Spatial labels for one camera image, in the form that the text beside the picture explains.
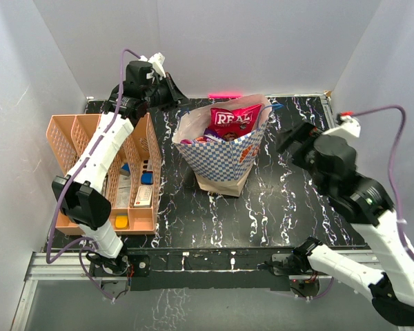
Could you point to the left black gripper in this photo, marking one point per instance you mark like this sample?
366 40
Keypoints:
174 94

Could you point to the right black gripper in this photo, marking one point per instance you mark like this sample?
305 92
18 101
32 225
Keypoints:
299 133

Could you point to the pink chips bag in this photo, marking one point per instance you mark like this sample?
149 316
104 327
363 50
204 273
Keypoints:
229 125

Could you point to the blue checkered paper bag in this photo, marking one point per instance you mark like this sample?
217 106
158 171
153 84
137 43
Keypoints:
222 167

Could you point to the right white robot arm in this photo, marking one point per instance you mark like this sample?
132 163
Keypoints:
364 203

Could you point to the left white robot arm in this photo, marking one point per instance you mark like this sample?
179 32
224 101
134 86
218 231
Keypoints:
144 85

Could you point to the purple candy bag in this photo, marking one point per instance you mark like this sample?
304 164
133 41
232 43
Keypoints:
206 138

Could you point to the pink tape strip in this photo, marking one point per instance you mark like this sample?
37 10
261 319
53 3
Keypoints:
226 95

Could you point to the blue small block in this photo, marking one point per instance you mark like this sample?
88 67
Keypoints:
147 178

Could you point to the orange plastic desk organizer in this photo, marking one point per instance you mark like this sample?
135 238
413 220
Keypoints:
69 136

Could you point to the red white box in organizer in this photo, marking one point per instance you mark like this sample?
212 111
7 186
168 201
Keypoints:
143 198

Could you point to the yellow sponge block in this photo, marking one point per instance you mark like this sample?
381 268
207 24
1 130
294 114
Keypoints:
122 222

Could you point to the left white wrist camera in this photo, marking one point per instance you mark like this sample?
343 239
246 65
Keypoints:
157 61

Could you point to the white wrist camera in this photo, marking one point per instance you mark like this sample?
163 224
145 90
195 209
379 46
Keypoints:
157 61
347 127

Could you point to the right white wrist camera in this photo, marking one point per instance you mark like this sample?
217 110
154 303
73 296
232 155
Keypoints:
347 127

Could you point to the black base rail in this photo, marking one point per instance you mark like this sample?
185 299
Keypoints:
206 268

